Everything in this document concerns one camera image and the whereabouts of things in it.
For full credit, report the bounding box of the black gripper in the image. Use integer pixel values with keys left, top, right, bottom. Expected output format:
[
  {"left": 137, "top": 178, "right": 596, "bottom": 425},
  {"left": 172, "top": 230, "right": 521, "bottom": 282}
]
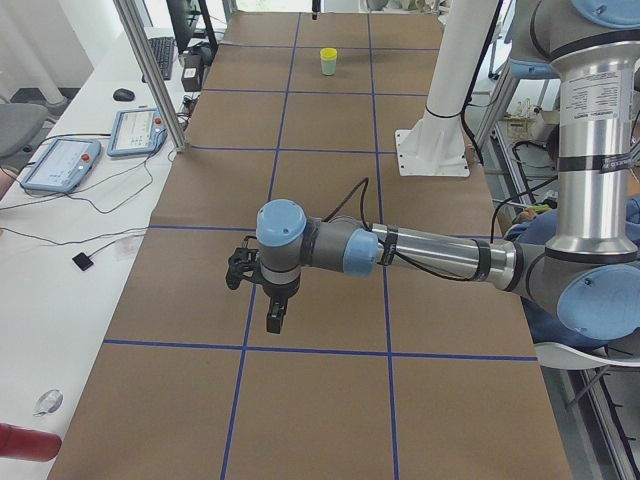
[{"left": 225, "top": 235, "right": 261, "bottom": 290}]

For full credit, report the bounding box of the yellow cup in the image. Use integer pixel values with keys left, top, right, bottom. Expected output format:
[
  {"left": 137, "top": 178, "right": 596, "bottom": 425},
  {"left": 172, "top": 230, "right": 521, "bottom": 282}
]
[{"left": 320, "top": 47, "right": 338, "bottom": 62}]

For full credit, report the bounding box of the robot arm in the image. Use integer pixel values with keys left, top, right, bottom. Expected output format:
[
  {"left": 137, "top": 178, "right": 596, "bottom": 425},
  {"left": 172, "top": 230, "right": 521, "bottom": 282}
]
[{"left": 226, "top": 1, "right": 639, "bottom": 342}]

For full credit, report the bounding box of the green cup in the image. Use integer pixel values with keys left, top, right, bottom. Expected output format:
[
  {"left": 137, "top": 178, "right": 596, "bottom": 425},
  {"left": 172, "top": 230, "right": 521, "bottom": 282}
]
[{"left": 320, "top": 58, "right": 337, "bottom": 76}]

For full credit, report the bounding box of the small black sensor box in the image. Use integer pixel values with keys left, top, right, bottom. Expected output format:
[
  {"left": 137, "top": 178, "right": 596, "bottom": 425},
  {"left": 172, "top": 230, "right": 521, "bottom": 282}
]
[{"left": 72, "top": 252, "right": 94, "bottom": 271}]

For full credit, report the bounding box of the far teach pendant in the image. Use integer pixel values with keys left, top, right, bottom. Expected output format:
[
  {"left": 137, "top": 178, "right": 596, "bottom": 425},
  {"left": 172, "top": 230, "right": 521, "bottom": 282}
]
[{"left": 107, "top": 108, "right": 167, "bottom": 157}]

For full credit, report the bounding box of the teach pendant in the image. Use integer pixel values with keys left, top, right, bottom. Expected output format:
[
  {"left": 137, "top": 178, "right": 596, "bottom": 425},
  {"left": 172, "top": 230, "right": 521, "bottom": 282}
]
[
  {"left": 107, "top": 108, "right": 167, "bottom": 157},
  {"left": 20, "top": 138, "right": 102, "bottom": 194}
]

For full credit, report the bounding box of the brown table mat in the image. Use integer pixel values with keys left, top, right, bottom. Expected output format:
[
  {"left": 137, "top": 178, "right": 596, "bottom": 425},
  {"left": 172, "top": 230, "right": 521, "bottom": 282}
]
[{"left": 50, "top": 13, "right": 571, "bottom": 479}]

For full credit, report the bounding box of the black box with label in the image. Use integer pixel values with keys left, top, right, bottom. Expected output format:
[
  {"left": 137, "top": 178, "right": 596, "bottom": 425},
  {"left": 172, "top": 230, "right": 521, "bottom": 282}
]
[{"left": 181, "top": 54, "right": 204, "bottom": 92}]

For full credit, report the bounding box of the near teach pendant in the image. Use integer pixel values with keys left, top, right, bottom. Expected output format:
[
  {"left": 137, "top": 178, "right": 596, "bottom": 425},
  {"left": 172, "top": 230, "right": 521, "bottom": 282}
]
[{"left": 20, "top": 138, "right": 102, "bottom": 194}]

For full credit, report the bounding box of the black computer mouse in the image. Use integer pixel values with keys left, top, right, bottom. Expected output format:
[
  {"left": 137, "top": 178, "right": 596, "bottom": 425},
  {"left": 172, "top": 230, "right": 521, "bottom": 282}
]
[{"left": 112, "top": 88, "right": 136, "bottom": 102}]

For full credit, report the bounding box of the black keyboard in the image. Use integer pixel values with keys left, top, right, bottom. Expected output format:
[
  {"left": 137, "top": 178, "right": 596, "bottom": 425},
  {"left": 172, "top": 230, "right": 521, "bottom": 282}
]
[{"left": 147, "top": 37, "right": 176, "bottom": 81}]

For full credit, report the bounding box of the black monitor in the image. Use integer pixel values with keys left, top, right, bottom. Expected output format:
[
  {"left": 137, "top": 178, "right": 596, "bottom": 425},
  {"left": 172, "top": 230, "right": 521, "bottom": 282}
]
[{"left": 166, "top": 0, "right": 199, "bottom": 52}]

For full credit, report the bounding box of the red bottle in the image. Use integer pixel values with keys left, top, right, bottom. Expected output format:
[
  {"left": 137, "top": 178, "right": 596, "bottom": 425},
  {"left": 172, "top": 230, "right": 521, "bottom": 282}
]
[{"left": 1, "top": 423, "right": 62, "bottom": 462}]

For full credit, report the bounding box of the seated person in blue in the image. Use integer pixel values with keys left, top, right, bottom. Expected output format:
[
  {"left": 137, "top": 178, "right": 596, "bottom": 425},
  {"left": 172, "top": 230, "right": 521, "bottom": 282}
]
[{"left": 504, "top": 194, "right": 639, "bottom": 352}]

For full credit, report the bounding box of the white chair seat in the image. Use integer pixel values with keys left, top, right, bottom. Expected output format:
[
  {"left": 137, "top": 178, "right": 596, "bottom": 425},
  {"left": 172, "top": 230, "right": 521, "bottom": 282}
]
[{"left": 534, "top": 342, "right": 639, "bottom": 370}]

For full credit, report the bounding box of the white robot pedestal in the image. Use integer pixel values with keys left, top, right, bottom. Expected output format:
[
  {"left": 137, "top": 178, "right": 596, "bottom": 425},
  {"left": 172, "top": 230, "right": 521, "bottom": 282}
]
[{"left": 395, "top": 0, "right": 502, "bottom": 178}]

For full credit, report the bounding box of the aluminium frame post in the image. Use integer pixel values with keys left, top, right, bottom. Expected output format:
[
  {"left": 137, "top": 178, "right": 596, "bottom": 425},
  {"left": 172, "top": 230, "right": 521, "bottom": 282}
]
[{"left": 113, "top": 0, "right": 187, "bottom": 153}]

